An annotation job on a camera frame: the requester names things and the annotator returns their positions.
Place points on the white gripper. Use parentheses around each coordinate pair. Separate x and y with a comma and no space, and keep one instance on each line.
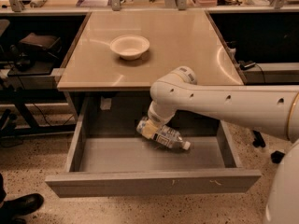
(154,118)

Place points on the clear plastic water bottle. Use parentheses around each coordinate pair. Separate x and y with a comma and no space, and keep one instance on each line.
(167,136)

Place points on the black office chair base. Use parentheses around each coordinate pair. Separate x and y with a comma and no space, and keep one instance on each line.
(277,156)

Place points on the beige top cabinet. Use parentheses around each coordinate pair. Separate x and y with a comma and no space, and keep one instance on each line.
(175,38)

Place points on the black shoe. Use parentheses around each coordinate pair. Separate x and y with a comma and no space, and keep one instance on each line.
(25,205)

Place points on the small black device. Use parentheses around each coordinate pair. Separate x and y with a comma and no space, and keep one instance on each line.
(246,65)

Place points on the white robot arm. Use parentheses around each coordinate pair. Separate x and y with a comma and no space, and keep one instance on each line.
(273,110)

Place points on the open grey top drawer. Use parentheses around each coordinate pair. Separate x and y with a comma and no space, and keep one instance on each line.
(108,157)

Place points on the white bowl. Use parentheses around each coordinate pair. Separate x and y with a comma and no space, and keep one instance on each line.
(130,47)

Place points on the black bag on shelf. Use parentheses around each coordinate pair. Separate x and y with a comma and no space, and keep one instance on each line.
(41,45)

